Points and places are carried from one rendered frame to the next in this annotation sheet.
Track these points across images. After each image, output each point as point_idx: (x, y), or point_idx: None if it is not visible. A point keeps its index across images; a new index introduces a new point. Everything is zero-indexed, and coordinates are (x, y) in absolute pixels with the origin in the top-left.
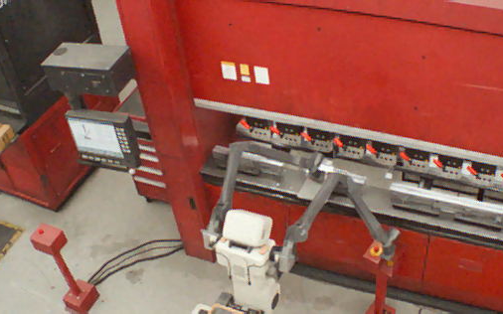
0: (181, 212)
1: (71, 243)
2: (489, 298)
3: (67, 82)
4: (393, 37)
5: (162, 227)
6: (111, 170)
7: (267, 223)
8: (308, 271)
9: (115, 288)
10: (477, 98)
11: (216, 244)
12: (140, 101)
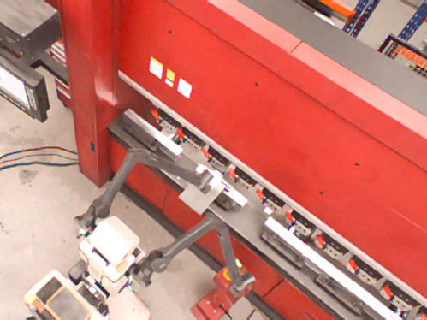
0: (82, 146)
1: None
2: None
3: None
4: (333, 132)
5: (69, 135)
6: None
7: (133, 245)
8: (172, 229)
9: (5, 183)
10: (397, 225)
11: (81, 242)
12: None
